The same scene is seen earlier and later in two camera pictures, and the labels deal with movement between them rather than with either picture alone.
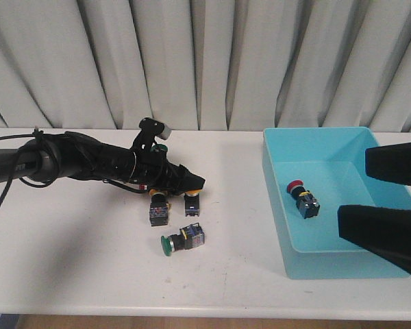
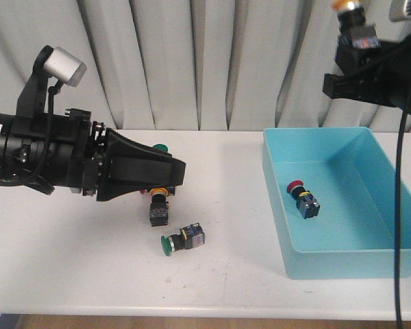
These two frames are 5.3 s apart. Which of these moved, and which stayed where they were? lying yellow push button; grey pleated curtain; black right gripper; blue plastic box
Moved: black right gripper
Stayed: grey pleated curtain; lying yellow push button; blue plastic box
